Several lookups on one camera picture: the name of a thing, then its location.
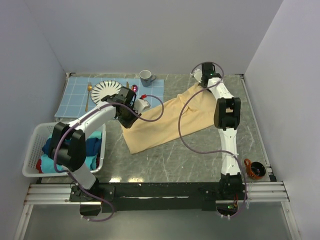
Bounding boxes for cream yellow t shirt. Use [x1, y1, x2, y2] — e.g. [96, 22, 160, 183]
[122, 84, 216, 154]

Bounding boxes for blue checked placemat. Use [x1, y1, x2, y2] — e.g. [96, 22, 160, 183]
[54, 76, 164, 119]

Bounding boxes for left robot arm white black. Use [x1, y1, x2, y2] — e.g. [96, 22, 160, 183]
[48, 86, 150, 201]

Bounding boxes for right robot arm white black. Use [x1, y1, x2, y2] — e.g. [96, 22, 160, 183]
[198, 62, 244, 200]

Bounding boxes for teal folded shirt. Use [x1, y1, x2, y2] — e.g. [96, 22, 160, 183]
[87, 131, 103, 140]

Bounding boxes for striped white plate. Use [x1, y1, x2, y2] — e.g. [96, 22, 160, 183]
[90, 80, 123, 105]

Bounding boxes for dark blue rolled shirt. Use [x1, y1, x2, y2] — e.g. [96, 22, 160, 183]
[42, 137, 102, 157]

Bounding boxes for grey mug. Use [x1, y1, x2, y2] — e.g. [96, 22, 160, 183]
[139, 70, 157, 87]

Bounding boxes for gold fork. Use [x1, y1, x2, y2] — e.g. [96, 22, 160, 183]
[85, 82, 92, 112]

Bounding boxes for white plastic basket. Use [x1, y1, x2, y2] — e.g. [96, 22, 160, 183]
[22, 122, 107, 178]

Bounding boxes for dark bowl orange inside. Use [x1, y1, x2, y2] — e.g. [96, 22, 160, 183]
[244, 158, 267, 180]

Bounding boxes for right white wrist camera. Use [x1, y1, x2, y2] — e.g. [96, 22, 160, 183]
[190, 68, 202, 83]

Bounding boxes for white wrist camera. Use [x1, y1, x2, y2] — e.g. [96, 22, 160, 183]
[190, 68, 202, 83]
[133, 98, 151, 115]

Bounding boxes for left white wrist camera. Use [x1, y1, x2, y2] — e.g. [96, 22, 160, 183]
[133, 98, 151, 115]

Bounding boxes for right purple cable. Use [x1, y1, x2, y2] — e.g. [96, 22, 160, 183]
[177, 61, 249, 219]

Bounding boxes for purple cable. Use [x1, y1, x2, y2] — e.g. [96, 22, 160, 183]
[177, 61, 249, 219]
[53, 94, 165, 223]

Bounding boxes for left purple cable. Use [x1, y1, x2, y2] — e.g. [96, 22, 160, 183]
[53, 94, 165, 223]

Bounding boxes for aluminium frame rail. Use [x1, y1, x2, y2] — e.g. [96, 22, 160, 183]
[23, 182, 290, 205]

